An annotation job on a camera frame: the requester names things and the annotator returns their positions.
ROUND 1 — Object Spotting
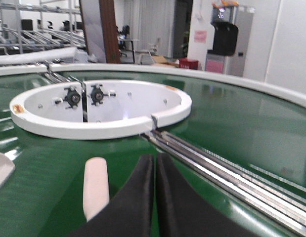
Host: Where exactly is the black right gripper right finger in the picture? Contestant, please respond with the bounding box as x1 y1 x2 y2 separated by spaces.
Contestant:
156 153 255 237

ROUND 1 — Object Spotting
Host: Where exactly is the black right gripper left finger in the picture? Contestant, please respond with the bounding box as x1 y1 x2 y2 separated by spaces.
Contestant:
69 155 154 237

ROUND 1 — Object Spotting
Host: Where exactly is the pink hand brush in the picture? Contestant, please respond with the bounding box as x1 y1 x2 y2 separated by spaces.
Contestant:
83 157 110 222

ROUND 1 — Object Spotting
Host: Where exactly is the pink plastic dustpan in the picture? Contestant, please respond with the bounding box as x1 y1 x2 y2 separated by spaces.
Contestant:
0 153 15 189

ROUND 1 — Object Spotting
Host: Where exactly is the right black bearing block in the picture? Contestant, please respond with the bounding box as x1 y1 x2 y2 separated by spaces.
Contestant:
90 84 117 106

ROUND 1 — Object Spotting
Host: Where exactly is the black bearing block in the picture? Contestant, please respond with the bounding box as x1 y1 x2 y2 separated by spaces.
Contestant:
54 86 81 110
90 84 117 106

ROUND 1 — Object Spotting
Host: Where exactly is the left black bearing block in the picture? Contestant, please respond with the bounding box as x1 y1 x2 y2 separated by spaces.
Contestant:
54 86 81 110

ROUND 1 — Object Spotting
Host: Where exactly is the red box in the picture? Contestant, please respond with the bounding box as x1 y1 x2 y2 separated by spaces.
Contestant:
179 58 198 70

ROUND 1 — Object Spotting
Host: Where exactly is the brown wooden pillar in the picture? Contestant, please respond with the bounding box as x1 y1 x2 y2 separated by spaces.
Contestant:
99 0 121 64

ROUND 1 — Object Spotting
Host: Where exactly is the pink paper notice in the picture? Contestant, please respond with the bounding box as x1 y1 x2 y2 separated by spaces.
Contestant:
194 30 207 43

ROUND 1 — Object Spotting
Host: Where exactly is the green potted plant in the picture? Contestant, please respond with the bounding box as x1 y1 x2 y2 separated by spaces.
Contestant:
180 31 190 56

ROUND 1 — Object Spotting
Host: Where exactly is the black water dispenser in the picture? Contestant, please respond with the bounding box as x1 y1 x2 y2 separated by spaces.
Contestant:
205 2 256 77

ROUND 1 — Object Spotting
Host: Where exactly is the metal roller rack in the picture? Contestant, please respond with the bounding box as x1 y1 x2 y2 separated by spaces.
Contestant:
0 0 86 55

